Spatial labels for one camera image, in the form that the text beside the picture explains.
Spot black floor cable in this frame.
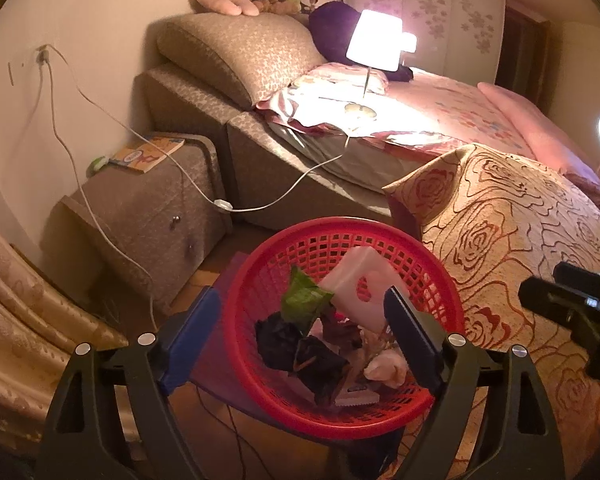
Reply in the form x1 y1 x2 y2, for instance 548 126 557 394
195 385 261 480

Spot upholstered bed frame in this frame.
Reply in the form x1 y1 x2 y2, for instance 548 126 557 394
132 62 396 233

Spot white packet with blue label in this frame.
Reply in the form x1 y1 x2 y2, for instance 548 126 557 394
332 382 381 408

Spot red plastic mesh basket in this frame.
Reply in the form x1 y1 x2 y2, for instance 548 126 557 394
222 216 465 426

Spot white foam piece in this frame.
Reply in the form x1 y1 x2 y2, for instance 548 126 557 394
325 247 413 333

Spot brown wooden door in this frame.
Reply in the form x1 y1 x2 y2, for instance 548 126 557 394
495 0 551 106

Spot upholstered nightstand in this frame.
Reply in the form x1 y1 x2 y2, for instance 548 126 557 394
40 132 233 313

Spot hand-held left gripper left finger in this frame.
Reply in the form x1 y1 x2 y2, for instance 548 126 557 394
37 286 222 480

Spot beige headboard cushion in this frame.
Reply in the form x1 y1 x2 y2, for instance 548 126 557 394
156 12 326 108

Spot green leaf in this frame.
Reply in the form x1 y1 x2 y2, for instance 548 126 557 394
280 266 336 328

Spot rose patterned beige cloth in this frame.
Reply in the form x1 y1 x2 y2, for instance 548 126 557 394
382 142 600 480

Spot white shade table lamp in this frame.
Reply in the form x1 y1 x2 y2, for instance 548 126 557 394
345 9 403 122

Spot pink floral pillow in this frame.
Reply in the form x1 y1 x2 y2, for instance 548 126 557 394
290 62 391 98

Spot beige patterned curtain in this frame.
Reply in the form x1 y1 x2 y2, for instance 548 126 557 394
0 200 131 441

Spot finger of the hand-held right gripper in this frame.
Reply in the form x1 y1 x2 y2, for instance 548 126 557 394
519 277 600 337
552 261 600 307

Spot white lamp cable with switch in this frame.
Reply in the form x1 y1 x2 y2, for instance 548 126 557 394
45 42 353 213

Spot floral sliding door wardrobe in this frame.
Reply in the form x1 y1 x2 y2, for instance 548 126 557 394
347 0 508 86

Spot pink tissue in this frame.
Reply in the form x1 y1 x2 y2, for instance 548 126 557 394
362 350 411 388

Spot grey bed sheet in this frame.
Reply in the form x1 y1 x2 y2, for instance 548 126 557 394
267 120 416 191

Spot purple stool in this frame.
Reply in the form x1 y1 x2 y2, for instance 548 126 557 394
190 252 411 461

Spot thin white charger cable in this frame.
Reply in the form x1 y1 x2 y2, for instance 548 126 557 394
42 62 158 323

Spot pink floral quilt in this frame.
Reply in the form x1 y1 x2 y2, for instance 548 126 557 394
255 62 536 161

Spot brown patterned cloth piece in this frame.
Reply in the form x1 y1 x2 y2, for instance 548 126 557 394
290 335 353 406

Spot orange picture book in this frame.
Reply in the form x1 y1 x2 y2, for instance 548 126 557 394
109 136 185 173

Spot folded pink blanket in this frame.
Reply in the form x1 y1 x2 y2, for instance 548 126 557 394
477 81 600 211

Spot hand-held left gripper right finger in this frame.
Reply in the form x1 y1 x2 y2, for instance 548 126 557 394
384 285 566 480

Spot dark purple cloth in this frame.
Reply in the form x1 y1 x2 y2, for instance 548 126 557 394
307 1 413 82

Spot brown wrapper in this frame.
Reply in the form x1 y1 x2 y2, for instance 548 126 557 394
325 310 376 351

